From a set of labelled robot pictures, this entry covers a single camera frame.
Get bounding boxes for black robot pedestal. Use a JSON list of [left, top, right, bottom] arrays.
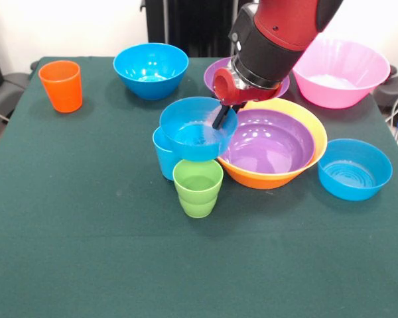
[[141, 0, 249, 57]]

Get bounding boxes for dark green tablecloth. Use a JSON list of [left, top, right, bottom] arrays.
[[0, 56, 398, 318]]

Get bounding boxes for deep blue plastic bowl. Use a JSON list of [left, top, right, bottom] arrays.
[[113, 42, 190, 101]]

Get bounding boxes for pink plastic bowl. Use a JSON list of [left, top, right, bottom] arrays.
[[292, 38, 391, 110]]

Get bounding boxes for green plastic cup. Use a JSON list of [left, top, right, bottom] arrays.
[[172, 159, 224, 219]]

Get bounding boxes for orange plastic cup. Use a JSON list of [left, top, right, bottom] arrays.
[[38, 60, 84, 114]]

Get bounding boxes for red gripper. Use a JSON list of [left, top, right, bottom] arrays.
[[212, 67, 285, 130]]

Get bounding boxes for shallow blue plastic bowl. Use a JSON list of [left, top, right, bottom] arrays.
[[159, 96, 239, 163], [317, 138, 393, 202]]

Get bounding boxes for purple plastic bowl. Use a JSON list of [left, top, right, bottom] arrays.
[[204, 56, 291, 99], [218, 108, 316, 175]]

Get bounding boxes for orange plastic bowl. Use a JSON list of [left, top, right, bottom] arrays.
[[217, 97, 328, 190]]

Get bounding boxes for light blue plastic cup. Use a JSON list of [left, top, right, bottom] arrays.
[[152, 127, 182, 182]]

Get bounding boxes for black rounded equipment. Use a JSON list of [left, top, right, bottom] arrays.
[[373, 65, 398, 114]]

